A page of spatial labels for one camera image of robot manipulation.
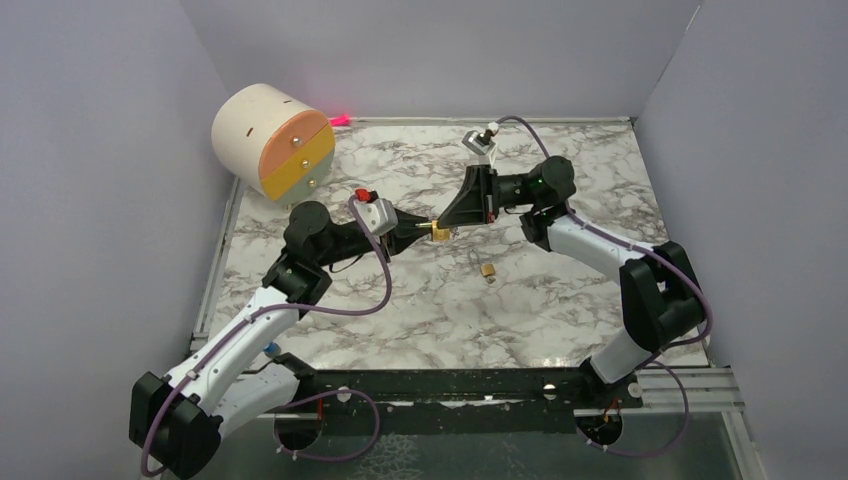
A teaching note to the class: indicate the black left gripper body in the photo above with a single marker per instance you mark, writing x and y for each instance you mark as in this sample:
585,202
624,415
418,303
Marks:
390,240

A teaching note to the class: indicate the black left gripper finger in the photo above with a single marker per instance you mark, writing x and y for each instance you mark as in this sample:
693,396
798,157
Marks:
401,239
406,220

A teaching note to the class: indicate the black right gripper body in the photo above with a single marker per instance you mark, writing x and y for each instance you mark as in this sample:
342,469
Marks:
492,194

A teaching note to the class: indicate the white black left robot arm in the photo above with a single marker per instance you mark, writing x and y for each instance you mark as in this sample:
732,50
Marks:
292,287

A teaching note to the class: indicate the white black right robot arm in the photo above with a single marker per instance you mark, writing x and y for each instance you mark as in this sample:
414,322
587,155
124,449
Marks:
660,297

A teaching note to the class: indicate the small brass padlock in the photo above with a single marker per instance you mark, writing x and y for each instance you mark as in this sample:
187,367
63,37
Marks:
487,270

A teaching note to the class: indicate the pink marker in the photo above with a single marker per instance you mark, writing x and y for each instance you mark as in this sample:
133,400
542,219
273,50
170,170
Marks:
340,121

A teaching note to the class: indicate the round cream drawer box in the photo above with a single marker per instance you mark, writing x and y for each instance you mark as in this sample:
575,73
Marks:
277,145

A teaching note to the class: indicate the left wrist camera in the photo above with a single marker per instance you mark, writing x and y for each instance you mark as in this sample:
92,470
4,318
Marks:
378,214

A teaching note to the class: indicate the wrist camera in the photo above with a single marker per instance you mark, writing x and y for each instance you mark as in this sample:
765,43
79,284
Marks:
378,214
482,144

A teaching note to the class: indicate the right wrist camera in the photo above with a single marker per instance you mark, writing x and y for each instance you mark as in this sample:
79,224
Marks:
482,144

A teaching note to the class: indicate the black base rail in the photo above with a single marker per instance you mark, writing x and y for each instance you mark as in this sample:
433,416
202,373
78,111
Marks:
308,401

